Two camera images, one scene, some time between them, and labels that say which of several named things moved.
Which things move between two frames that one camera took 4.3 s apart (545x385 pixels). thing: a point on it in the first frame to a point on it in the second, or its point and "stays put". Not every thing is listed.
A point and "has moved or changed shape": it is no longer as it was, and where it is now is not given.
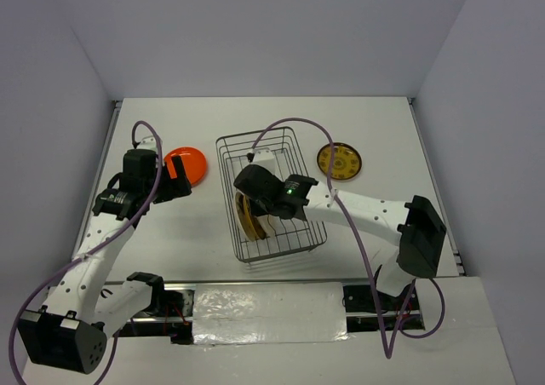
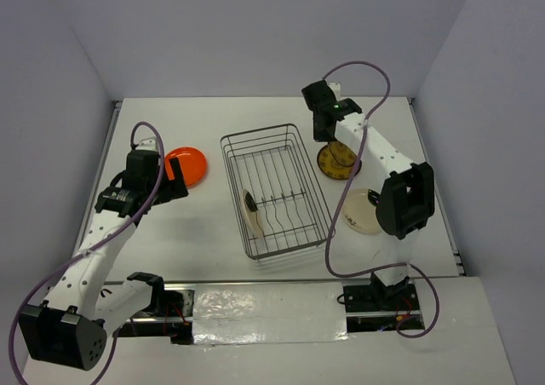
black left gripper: [174, 189] stays put
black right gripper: [259, 210] to [320, 137]
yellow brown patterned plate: [347, 162] stays put
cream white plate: [271, 224] has moved or changed shape
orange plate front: [194, 161] stays put
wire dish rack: [264, 236] stays put
